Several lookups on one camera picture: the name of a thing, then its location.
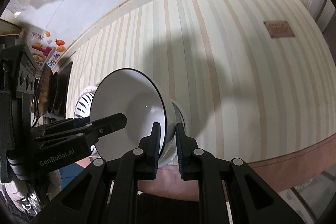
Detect white bowl dark rim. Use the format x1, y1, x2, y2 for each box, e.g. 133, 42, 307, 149
89, 68, 186, 168

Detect black induction cooktop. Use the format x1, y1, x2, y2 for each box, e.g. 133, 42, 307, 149
52, 61, 73, 119

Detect black frying pan with food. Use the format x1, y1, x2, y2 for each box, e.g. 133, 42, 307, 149
34, 65, 58, 116

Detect gloved left hand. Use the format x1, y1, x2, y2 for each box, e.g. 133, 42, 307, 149
1, 170, 62, 217

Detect striped cat table mat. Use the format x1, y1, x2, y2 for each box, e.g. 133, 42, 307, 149
66, 0, 335, 191

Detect colourful festive wall sticker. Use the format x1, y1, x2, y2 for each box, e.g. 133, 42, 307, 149
27, 31, 67, 68

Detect white plate blue stripes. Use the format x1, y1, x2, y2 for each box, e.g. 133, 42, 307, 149
74, 85, 97, 118

